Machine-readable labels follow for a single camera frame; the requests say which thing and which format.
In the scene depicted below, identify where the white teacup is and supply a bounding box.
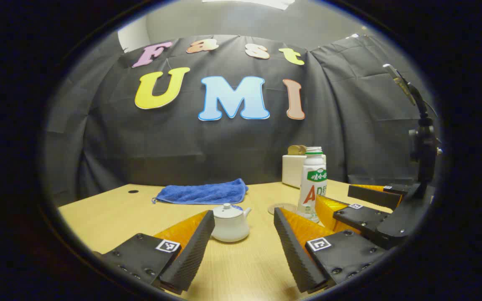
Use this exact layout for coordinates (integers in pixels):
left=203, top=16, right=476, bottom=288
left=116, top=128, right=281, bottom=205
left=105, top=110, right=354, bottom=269
left=211, top=208, right=252, bottom=243

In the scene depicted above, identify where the white toaster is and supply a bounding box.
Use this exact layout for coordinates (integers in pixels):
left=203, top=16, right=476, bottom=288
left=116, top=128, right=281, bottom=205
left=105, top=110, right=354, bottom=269
left=282, top=154, right=326, bottom=189

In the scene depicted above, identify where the blue towel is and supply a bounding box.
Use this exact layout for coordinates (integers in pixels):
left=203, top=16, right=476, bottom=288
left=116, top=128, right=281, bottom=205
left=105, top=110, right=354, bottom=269
left=152, top=179, right=249, bottom=205

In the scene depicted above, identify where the white water bottle green label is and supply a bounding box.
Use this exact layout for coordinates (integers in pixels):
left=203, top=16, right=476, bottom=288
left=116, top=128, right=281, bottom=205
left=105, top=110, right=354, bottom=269
left=297, top=146, right=328, bottom=223

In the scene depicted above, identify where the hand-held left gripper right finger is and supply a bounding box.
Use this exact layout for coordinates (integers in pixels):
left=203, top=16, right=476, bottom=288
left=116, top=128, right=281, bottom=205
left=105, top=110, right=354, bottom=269
left=274, top=207, right=388, bottom=294

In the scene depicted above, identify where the ceiling light panel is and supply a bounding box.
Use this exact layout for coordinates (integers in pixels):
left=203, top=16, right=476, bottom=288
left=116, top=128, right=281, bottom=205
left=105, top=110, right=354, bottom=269
left=203, top=0, right=296, bottom=10

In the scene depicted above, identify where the white teacup lid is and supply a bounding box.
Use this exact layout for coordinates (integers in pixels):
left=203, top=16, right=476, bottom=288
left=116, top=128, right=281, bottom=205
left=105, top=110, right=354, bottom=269
left=213, top=203, right=244, bottom=219

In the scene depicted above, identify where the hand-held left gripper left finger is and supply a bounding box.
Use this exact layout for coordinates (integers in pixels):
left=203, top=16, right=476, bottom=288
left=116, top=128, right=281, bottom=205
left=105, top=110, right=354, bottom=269
left=92, top=210, right=215, bottom=295

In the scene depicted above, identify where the round wooden coaster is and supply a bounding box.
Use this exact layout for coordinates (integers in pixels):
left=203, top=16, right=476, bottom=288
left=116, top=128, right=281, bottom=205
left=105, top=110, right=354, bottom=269
left=267, top=203, right=298, bottom=216

